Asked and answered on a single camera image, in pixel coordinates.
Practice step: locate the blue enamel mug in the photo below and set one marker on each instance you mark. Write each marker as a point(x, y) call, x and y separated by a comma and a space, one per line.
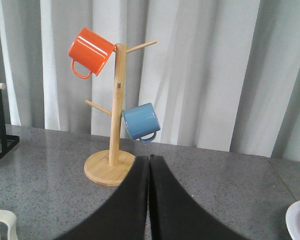
point(141, 123)

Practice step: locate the wooden mug tree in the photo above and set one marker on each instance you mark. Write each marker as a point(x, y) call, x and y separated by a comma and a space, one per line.
point(110, 167)

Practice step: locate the black metal mug rack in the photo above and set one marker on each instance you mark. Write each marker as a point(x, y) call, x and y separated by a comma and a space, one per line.
point(7, 142)

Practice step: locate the white plate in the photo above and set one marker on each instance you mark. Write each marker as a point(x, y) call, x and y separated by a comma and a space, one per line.
point(292, 219)

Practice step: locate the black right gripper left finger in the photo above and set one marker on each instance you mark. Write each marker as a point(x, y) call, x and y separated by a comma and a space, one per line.
point(123, 216)

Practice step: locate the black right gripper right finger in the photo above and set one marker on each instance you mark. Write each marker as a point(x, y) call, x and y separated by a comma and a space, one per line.
point(174, 214)

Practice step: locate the orange enamel mug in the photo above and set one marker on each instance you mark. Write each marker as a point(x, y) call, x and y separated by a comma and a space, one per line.
point(91, 51)

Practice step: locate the grey pleated curtain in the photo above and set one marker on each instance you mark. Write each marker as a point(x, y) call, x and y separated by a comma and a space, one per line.
point(223, 75)

